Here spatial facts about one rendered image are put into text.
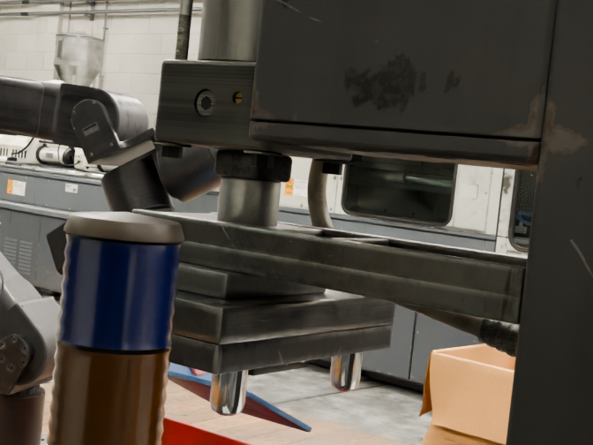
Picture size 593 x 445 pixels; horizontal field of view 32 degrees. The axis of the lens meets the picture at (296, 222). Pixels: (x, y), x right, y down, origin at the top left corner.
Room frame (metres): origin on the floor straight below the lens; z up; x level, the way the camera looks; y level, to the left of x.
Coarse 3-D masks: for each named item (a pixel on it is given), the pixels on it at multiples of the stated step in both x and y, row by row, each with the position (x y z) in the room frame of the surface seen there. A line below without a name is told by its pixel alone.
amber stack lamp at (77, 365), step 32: (64, 352) 0.32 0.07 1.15; (96, 352) 0.32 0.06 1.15; (128, 352) 0.32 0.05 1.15; (160, 352) 0.33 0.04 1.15; (64, 384) 0.32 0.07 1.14; (96, 384) 0.32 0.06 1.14; (128, 384) 0.32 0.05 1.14; (160, 384) 0.33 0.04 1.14; (64, 416) 0.32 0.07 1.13; (96, 416) 0.32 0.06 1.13; (128, 416) 0.32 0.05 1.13; (160, 416) 0.33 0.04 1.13
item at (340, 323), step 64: (256, 192) 0.61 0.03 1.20; (192, 256) 0.60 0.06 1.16; (256, 256) 0.57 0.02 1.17; (320, 256) 0.54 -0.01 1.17; (384, 256) 0.52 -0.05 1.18; (448, 256) 0.50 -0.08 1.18; (512, 256) 0.56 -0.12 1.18; (192, 320) 0.55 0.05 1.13; (256, 320) 0.56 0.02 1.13; (320, 320) 0.61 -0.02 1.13; (384, 320) 0.67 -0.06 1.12; (512, 320) 0.48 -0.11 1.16
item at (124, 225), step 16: (80, 224) 0.32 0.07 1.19; (96, 224) 0.32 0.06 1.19; (112, 224) 0.32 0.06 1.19; (128, 224) 0.32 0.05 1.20; (144, 224) 0.32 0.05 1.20; (160, 224) 0.32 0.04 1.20; (176, 224) 0.33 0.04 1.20; (128, 240) 0.32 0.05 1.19; (144, 240) 0.32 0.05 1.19; (160, 240) 0.32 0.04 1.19; (176, 240) 0.33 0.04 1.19
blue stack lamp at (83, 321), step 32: (64, 256) 0.33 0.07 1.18; (96, 256) 0.32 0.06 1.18; (128, 256) 0.32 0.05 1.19; (160, 256) 0.32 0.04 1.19; (64, 288) 0.32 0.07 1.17; (96, 288) 0.32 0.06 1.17; (128, 288) 0.32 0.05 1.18; (160, 288) 0.32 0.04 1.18; (64, 320) 0.32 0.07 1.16; (96, 320) 0.32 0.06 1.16; (128, 320) 0.32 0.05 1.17; (160, 320) 0.33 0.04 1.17
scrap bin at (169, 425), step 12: (168, 420) 1.00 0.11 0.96; (168, 432) 1.00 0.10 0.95; (180, 432) 0.99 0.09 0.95; (192, 432) 0.98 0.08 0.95; (204, 432) 0.97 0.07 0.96; (168, 444) 0.99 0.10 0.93; (180, 444) 0.98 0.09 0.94; (192, 444) 0.98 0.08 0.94; (204, 444) 0.97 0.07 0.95; (216, 444) 0.96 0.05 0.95; (228, 444) 0.95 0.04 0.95; (240, 444) 0.94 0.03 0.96; (252, 444) 0.93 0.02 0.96
